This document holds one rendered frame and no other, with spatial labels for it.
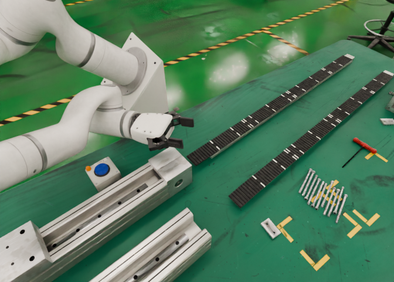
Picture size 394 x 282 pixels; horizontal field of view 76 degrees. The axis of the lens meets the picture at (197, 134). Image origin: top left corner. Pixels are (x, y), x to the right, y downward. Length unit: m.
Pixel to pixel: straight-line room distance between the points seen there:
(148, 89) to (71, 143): 0.38
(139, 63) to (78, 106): 0.35
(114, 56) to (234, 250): 0.70
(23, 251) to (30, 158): 0.22
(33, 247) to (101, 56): 0.55
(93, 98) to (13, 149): 0.22
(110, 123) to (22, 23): 0.32
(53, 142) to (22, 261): 0.26
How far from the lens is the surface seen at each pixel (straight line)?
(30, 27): 0.80
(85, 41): 0.87
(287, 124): 1.05
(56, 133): 0.65
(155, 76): 0.92
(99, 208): 0.78
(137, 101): 0.94
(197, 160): 0.84
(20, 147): 0.61
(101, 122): 0.79
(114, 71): 0.92
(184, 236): 0.69
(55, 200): 0.91
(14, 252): 0.73
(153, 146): 0.68
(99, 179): 0.82
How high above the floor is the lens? 1.49
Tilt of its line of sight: 48 degrees down
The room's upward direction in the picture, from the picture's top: straight up
